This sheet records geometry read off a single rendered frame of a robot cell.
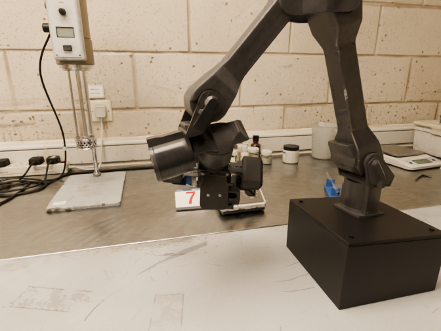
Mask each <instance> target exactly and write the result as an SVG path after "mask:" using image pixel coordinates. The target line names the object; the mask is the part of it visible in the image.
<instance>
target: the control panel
mask: <svg viewBox="0 0 441 331"><path fill-rule="evenodd" d="M263 201H264V200H263V197H262V194H261V192H260V190H256V193H255V195H254V196H248V195H246V194H245V192H244V190H240V202H239V204H246V203H252V202H263Z"/></svg>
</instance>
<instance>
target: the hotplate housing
mask: <svg viewBox="0 0 441 331"><path fill-rule="evenodd" d="M259 190H260V192H261V194H262V197H263V200H264V201H263V202H252V203H246V204H238V205H234V209H232V210H228V209H225V210H220V212H221V213H222V215H226V214H231V213H241V212H247V211H257V210H264V209H265V206H266V200H265V199H264V196H263V193H262V191H261V189H259Z"/></svg>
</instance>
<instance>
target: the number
mask: <svg viewBox="0 0 441 331"><path fill-rule="evenodd" d="M176 196H177V206H181V205H190V204H200V190H191V191H181V192H176Z"/></svg>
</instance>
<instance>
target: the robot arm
mask: <svg viewBox="0 0 441 331"><path fill-rule="evenodd" d="M362 19H363V0H268V2H267V4H266V6H264V8H263V10H262V11H261V12H260V13H259V14H258V16H257V17H256V18H255V19H254V21H252V23H251V24H250V25H249V27H248V28H247V29H246V30H245V31H244V33H243V34H242V35H241V37H240V38H239V39H238V40H237V41H236V43H235V44H234V45H233V47H232V48H231V49H230V50H229V51H228V52H227V54H226V55H225V56H224V57H223V59H222V60H221V61H220V62H219V63H218V64H217V65H216V66H214V67H213V68H212V69H210V70H209V71H208V72H206V73H205V74H203V75H202V76H201V77H200V78H199V79H198V80H197V81H196V82H194V83H193V84H192V85H191V86H189V88H187V90H186V92H185V94H184V107H185V110H184V113H183V115H182V118H181V121H180V123H179V126H178V130H177V131H173V132H170V133H166V134H163V135H154V136H151V137H147V138H146V142H147V144H148V150H149V151H150V159H151V161H152V165H153V167H154V173H155V174H156V179H157V181H158V182H160V181H163V182H164V183H172V184H174V185H186V184H188V185H190V186H192V177H196V180H197V181H198V186H199V187H200V196H199V205H200V207H201V208H202V209H205V210H225V209H228V210H232V209H234V205H238V204H239V202H240V190H259V189H260V188H261V187H262V185H263V161H262V160H261V159H260V158H259V157H250V156H244V157H243V158H242V160H241V161H237V163H236V162H230V161H231V157H232V153H233V150H234V146H235V145H236V144H238V143H242V142H245V141H248V140H249V136H248V134H247V132H246V130H245V128H244V126H243V123H242V121H241V120H234V121H230V122H226V123H225V122H219V123H212V122H217V121H219V120H221V119H222V118H223V117H224V116H225V115H226V113H227V111H228V110H229V108H230V106H231V105H232V103H233V101H234V99H235V98H236V95H237V93H238V90H239V88H240V84H241V82H242V80H243V78H244V77H245V75H247V73H248V71H250V69H251V68H252V67H253V65H254V64H255V63H256V61H258V59H259V58H260V57H261V55H262V54H263V53H264V52H265V50H266V49H267V48H268V47H269V46H270V44H271V43H272V42H273V40H275V38H276V37H277V36H278V34H279V33H280V32H281V31H282V30H283V28H284V27H285V26H286V24H287V23H288V22H292V23H296V24H305V23H308V25H309V28H310V31H311V33H312V36H313V37H314V38H315V40H316V41H317V42H318V43H319V45H320V46H321V48H322V49H323V51H324V56H325V63H326V67H327V74H328V78H329V84H330V89H331V96H332V99H333V106H334V111H335V117H336V121H337V134H336V136H335V139H334V140H331V141H328V146H329V149H330V152H331V157H330V160H332V161H334V163H335V165H336V166H337V170H338V174H339V175H342V176H343V177H345V178H344V183H343V184H342V189H341V197H340V203H338V204H334V206H335V207H336V208H339V209H340V210H343V211H345V212H347V213H349V214H351V215H353V216H355V217H357V218H364V217H372V216H377V215H383V213H384V212H382V211H380V210H378V208H379V201H380V197H381V190H382V188H385V187H389V186H390V185H391V183H392V181H393V179H394V174H393V172H392V171H391V170H390V168H389V166H388V165H387V164H386V162H385V161H384V156H383V151H382V148H381V145H380V142H379V139H378V138H377V137H376V136H375V134H374V133H373V131H372V130H371V129H370V128H369V126H368V122H367V118H366V109H365V104H364V95H363V91H362V82H361V77H360V68H359V63H358V55H357V50H356V37H357V35H358V31H359V29H360V25H361V23H362ZM211 123H212V124H211ZM196 172H197V173H196ZM231 175H232V176H231Z"/></svg>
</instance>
